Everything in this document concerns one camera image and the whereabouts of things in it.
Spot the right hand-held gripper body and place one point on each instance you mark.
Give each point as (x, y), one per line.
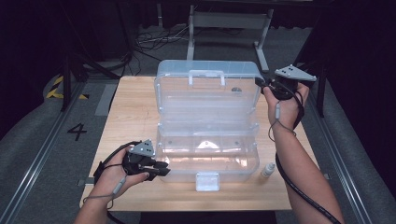
(285, 88)

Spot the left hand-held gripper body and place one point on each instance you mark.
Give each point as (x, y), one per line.
(138, 158)

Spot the clear plastic storage box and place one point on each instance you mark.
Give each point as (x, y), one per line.
(208, 155)

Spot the clear plastic tray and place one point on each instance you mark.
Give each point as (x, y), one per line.
(208, 116)

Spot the small white dropper bottle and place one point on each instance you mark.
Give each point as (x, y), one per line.
(267, 169)

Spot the person's right hand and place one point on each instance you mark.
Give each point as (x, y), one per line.
(288, 113)

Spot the person's left hand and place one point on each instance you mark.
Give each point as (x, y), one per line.
(109, 177)

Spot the black metal stand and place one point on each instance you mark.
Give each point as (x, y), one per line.
(320, 93)

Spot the black tripod stand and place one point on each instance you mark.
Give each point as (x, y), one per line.
(67, 84)

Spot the yellow black floor tape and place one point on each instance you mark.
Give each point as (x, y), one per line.
(54, 90)

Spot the grey metal stand frame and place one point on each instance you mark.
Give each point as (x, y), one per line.
(229, 20)

